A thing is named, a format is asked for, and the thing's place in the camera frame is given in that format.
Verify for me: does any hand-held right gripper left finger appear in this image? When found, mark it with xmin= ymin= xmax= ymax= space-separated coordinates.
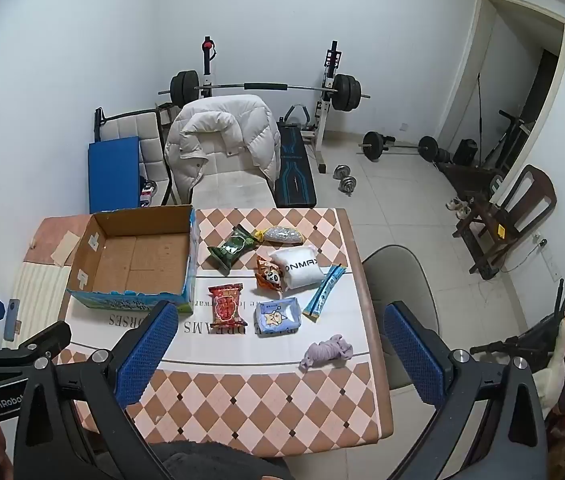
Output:
xmin=14 ymin=301 xmax=179 ymax=480

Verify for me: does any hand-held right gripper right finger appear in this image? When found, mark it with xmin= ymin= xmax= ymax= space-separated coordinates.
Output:
xmin=384 ymin=301 xmax=548 ymax=480

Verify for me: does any purple socks bundle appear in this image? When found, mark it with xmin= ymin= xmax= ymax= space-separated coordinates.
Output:
xmin=299 ymin=334 xmax=354 ymax=372

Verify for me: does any red snack packet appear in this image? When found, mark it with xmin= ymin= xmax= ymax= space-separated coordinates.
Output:
xmin=207 ymin=283 xmax=244 ymax=322

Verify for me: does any cardboard box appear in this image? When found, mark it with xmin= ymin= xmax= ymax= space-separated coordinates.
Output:
xmin=65 ymin=204 xmax=200 ymax=316

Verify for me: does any long blue packet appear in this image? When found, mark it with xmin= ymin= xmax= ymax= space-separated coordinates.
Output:
xmin=303 ymin=264 xmax=347 ymax=322

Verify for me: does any green snack packet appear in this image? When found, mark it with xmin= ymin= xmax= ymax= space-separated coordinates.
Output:
xmin=206 ymin=225 xmax=258 ymax=276

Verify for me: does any light blue tissue packet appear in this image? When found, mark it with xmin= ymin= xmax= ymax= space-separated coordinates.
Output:
xmin=254 ymin=297 xmax=301 ymax=338

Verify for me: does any white pillow pack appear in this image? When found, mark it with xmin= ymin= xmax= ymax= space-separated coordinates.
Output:
xmin=268 ymin=245 xmax=326 ymax=291

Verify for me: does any orange panda snack packet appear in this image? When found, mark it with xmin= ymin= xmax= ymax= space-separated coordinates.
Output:
xmin=254 ymin=255 xmax=286 ymax=293

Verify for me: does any yellow grey mesh packet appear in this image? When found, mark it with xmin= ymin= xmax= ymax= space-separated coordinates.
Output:
xmin=255 ymin=226 xmax=304 ymax=247

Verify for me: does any person's left forearm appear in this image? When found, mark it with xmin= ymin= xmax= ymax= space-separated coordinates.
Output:
xmin=0 ymin=427 xmax=16 ymax=480

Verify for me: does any grey blue phone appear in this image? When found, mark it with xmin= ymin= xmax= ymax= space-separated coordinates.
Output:
xmin=2 ymin=299 xmax=20 ymax=342

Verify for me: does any cream striped mat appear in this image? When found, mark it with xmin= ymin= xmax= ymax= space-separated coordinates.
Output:
xmin=10 ymin=261 xmax=72 ymax=353

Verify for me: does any grey chair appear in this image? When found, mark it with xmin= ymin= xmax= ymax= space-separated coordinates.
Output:
xmin=361 ymin=245 xmax=438 ymax=391

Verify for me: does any beige paper piece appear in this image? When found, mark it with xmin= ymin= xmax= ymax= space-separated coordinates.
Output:
xmin=54 ymin=231 xmax=83 ymax=267

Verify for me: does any person's dark fleece clothing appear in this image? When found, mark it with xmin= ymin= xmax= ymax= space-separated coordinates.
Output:
xmin=155 ymin=440 xmax=293 ymax=480

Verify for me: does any black router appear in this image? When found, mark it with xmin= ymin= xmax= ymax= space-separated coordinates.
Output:
xmin=523 ymin=277 xmax=565 ymax=351

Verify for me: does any white goose plush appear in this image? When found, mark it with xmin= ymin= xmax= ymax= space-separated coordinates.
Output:
xmin=533 ymin=305 xmax=565 ymax=416

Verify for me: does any blue foam mat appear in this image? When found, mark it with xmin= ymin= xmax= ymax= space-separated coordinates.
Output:
xmin=87 ymin=136 xmax=142 ymax=213

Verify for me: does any dark wooden chair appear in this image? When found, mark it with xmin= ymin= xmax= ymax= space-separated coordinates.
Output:
xmin=450 ymin=164 xmax=558 ymax=281

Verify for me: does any small barbell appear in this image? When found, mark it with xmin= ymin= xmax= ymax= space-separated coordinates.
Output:
xmin=359 ymin=131 xmax=439 ymax=163

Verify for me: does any black speaker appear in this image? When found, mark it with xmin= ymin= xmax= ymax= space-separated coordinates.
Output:
xmin=453 ymin=139 xmax=478 ymax=165

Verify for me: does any black weight bench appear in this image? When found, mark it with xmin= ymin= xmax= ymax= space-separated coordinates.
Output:
xmin=276 ymin=127 xmax=319 ymax=207

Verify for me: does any white puffer jacket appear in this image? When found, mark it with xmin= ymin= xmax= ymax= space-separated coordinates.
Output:
xmin=164 ymin=94 xmax=282 ymax=206

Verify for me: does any black exercise machine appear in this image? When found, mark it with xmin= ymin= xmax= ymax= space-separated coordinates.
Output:
xmin=483 ymin=110 xmax=536 ymax=171

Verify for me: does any white barbell rack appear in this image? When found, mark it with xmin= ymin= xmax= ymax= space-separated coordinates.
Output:
xmin=198 ymin=36 xmax=344 ymax=175

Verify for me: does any barbell with black plates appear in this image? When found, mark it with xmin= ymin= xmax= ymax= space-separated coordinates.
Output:
xmin=158 ymin=71 xmax=371 ymax=112

